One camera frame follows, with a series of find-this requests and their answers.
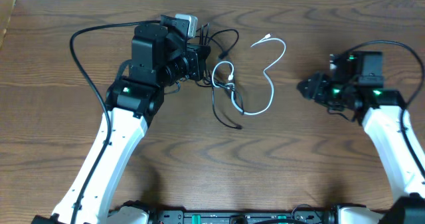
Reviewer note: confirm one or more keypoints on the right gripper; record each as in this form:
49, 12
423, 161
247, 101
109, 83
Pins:
317, 90

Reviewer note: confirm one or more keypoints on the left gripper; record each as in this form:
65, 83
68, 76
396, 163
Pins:
196, 57

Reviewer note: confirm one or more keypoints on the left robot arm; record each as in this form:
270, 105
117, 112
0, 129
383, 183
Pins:
161, 56

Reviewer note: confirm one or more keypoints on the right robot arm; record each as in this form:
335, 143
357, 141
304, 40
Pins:
357, 84

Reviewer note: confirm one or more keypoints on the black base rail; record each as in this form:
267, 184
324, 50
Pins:
305, 215

